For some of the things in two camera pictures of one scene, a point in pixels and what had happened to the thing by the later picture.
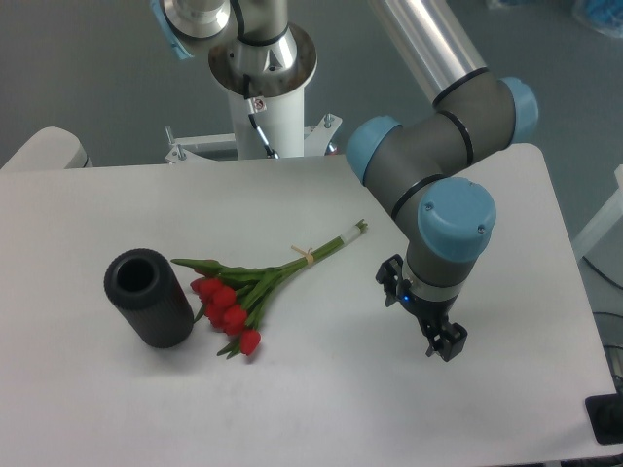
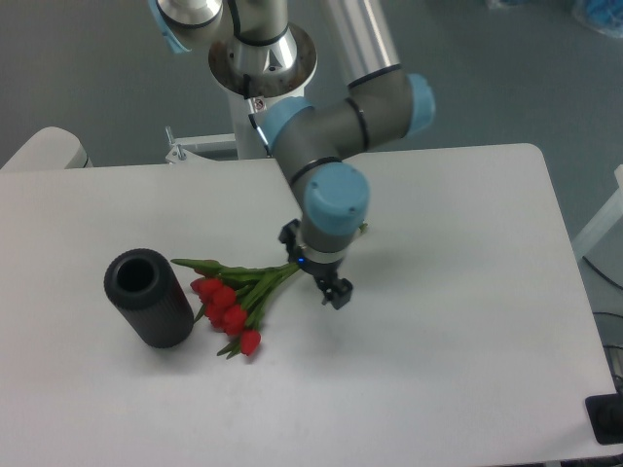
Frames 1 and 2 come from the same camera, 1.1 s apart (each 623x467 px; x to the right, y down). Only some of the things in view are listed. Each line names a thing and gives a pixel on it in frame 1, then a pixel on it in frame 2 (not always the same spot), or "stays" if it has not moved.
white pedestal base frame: (218, 148) stays
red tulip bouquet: (230, 297) stays
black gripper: (433, 314) → (325, 273)
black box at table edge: (605, 416) stays
